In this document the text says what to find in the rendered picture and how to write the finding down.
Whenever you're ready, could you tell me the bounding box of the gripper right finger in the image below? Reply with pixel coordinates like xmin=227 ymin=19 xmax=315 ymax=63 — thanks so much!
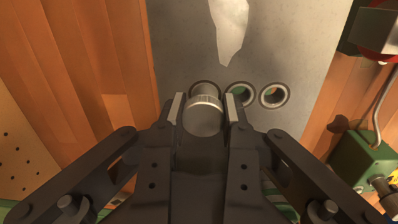
xmin=223 ymin=92 xmax=389 ymax=224

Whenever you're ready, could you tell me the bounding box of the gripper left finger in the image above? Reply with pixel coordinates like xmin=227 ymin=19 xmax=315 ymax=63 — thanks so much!
xmin=2 ymin=91 xmax=186 ymax=224

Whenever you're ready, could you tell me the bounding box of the steel stop pin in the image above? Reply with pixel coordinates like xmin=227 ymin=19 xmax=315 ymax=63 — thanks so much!
xmin=181 ymin=80 xmax=225 ymax=138

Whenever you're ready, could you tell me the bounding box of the steel bent lever tube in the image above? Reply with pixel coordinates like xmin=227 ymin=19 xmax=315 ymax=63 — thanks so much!
xmin=371 ymin=64 xmax=398 ymax=150

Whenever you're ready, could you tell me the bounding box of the grey top plate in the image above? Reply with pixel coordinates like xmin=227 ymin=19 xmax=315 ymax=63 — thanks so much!
xmin=145 ymin=0 xmax=354 ymax=142

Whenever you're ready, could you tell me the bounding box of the green pump block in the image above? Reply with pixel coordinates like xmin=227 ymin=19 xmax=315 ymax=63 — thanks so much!
xmin=327 ymin=130 xmax=398 ymax=195

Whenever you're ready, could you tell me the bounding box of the tan perforated board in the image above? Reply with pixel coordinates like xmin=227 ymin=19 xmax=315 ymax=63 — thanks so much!
xmin=0 ymin=78 xmax=63 ymax=202

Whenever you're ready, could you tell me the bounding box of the yellow black tool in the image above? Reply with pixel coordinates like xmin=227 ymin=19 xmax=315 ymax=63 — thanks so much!
xmin=386 ymin=168 xmax=398 ymax=188

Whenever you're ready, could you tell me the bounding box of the grey steel block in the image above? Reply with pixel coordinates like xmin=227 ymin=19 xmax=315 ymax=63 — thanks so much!
xmin=347 ymin=6 xmax=398 ymax=56

